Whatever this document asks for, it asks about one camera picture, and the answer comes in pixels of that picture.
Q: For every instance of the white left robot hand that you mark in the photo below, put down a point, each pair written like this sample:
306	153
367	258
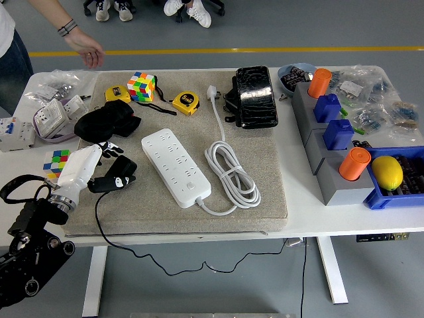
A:
77	169

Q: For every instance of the person's left hand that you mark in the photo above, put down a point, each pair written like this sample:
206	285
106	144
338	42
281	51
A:
84	44

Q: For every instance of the black plug adapter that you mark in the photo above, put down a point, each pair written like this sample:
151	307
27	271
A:
124	165

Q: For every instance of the black cloth pouch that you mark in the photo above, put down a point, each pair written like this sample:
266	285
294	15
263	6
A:
102	122

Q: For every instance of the small yellow tape measure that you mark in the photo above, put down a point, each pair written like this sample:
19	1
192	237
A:
117	94

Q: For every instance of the white power strip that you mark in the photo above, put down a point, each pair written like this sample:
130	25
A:
172	165

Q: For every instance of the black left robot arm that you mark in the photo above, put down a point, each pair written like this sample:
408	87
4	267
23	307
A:
33	258

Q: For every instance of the person's left forearm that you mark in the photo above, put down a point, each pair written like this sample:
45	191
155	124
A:
46	11

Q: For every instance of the striped wristband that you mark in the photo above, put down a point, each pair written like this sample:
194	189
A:
67	27

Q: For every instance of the small colourful puzzle cube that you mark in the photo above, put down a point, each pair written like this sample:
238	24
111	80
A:
53	164

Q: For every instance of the purple flat ribbon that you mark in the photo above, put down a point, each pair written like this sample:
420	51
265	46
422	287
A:
63	136

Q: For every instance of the grey white sneaker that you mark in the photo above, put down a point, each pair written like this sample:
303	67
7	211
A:
102	13
124	11

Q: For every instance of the clear bag of metal parts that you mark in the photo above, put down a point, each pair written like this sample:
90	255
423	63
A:
56	87

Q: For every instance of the small dark metal pin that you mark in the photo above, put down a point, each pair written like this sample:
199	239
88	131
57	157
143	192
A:
86	96

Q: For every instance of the white circuit breaker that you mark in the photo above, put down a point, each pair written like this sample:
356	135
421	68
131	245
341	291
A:
16	136

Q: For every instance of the large colourful puzzle cube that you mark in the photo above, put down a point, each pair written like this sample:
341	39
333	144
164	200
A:
140	86

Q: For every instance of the person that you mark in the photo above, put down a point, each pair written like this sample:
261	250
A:
13	73

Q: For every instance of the yellow tape measure 5m print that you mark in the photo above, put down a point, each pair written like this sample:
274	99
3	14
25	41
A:
185	101

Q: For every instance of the white table leg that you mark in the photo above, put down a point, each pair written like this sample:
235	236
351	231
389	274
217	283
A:
94	298
333	271

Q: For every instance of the glossy black case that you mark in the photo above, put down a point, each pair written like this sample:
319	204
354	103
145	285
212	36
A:
256	96

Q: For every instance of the grey-brown mat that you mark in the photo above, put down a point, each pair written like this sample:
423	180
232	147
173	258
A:
258	165

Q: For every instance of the light blue bowl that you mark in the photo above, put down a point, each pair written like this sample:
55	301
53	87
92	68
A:
281	79

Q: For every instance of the small metal clip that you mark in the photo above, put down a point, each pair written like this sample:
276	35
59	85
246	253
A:
282	97

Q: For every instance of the black electronic modules pile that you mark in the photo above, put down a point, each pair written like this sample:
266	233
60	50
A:
293	77

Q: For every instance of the grey holder block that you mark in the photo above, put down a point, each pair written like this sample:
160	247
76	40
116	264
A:
306	122
348	195
299	92
314	149

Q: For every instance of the orange cylinder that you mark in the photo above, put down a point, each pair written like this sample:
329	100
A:
318	81
352	164

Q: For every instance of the blue block with knob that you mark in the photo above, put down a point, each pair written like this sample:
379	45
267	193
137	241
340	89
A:
338	134
326	107

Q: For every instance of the green connector piece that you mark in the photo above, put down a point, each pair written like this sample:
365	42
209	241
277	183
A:
344	111
359	130

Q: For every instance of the clear bag with white card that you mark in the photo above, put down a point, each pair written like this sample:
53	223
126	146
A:
351	87

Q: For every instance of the small black circuit module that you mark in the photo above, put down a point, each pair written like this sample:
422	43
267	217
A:
361	144

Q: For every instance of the clear bag of blue resistors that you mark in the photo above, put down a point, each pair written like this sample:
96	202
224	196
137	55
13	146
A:
371	117

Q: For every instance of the blue plastic bin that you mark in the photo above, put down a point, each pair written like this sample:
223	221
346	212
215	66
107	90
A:
381	200

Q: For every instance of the yellow lemon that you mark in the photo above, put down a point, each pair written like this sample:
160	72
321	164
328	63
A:
387	173

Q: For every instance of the black table control panel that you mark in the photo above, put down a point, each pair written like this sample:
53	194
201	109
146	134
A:
381	237

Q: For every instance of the clear bag of mixed resistors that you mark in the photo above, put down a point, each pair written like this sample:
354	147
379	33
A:
405	116

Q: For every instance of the dark brown modules row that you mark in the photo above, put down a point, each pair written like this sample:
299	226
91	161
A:
414	172

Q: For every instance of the white wall socket panel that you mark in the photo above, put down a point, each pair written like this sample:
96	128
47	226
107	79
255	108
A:
49	119
74	104

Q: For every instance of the grey metal bracket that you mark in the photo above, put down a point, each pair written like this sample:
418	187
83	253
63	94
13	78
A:
295	242

